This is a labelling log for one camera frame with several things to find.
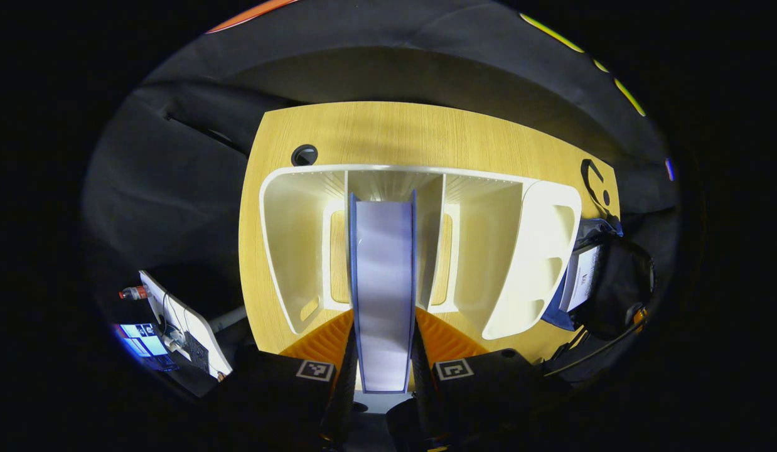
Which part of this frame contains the white cover book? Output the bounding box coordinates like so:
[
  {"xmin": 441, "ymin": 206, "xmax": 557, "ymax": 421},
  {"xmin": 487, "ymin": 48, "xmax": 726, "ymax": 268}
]
[{"xmin": 561, "ymin": 245, "xmax": 601, "ymax": 313}]

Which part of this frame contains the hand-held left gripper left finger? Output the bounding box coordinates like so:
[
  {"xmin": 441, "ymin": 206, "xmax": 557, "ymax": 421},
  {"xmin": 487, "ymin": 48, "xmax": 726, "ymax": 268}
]
[{"xmin": 206, "ymin": 308, "xmax": 358, "ymax": 450}]

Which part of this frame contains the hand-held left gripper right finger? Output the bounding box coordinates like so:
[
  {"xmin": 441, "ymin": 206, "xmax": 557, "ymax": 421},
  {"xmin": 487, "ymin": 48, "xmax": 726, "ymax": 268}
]
[{"xmin": 414, "ymin": 306, "xmax": 552, "ymax": 450}]

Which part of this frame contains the blue lit screen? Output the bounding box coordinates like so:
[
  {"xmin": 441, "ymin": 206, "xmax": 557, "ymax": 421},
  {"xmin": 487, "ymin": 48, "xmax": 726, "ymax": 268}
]
[{"xmin": 112, "ymin": 322, "xmax": 180, "ymax": 372}]

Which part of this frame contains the dark blue black schoolbag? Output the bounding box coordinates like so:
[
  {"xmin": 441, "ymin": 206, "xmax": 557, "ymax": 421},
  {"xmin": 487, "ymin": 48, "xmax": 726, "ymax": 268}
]
[{"xmin": 541, "ymin": 158, "xmax": 657, "ymax": 379}]

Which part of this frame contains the white bookshelf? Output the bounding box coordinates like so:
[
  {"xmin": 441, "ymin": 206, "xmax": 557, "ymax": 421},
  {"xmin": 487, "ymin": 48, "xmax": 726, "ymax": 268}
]
[{"xmin": 258, "ymin": 164, "xmax": 583, "ymax": 342}]

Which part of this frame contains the light blue cover book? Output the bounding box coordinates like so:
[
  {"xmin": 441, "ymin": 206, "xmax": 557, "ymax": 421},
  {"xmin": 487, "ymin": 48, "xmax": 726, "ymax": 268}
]
[{"xmin": 348, "ymin": 190, "xmax": 419, "ymax": 395}]

